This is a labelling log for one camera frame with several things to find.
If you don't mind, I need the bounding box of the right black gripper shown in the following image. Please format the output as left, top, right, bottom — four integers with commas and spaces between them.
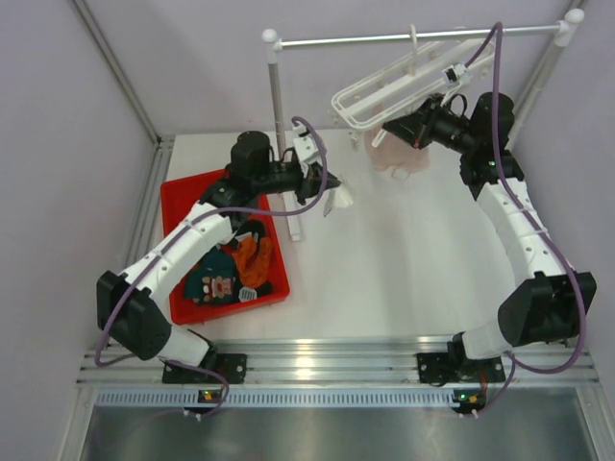
384, 93, 480, 156

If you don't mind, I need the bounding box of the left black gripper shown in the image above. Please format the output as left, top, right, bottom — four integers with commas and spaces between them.
252, 161, 337, 205

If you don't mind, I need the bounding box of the white sock with stripes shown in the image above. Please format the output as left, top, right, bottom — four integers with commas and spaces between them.
323, 176, 356, 217

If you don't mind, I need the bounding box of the pink sock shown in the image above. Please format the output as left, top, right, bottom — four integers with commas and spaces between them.
364, 126, 431, 181

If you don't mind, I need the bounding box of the white plastic clip hanger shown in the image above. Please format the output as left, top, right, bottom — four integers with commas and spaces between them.
332, 28, 495, 133

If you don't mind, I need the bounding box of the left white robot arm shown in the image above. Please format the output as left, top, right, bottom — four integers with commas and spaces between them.
95, 117, 342, 381

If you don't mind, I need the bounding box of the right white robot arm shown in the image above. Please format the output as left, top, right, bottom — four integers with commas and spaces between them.
383, 92, 597, 381

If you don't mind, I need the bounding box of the orange sock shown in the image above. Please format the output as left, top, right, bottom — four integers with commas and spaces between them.
232, 237, 273, 288

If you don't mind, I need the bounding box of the red plastic tray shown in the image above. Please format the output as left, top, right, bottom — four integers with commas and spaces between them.
160, 167, 292, 326

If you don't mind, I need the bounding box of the dark green reindeer sock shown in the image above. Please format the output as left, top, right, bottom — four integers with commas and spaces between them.
184, 248, 235, 305

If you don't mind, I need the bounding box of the metal drying rack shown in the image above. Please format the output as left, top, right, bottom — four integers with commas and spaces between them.
260, 8, 586, 243

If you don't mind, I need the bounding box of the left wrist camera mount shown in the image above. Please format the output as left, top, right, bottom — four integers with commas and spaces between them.
290, 124, 322, 165

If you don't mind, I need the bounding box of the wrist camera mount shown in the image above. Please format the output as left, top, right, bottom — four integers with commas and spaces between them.
442, 62, 472, 90
290, 124, 322, 165

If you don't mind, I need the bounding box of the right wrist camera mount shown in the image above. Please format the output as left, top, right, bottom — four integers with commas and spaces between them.
442, 62, 472, 90

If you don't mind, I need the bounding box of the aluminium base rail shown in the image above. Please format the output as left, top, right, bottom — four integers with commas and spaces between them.
77, 336, 600, 387

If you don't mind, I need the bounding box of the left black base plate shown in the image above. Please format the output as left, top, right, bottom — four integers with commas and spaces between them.
161, 353, 248, 384

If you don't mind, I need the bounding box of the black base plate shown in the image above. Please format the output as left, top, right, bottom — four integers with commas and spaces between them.
416, 352, 506, 387
161, 353, 248, 384

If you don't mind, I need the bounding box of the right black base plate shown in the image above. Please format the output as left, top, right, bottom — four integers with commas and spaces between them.
416, 352, 506, 387

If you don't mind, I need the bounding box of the perforated cable duct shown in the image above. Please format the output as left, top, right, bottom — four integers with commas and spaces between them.
95, 388, 484, 408

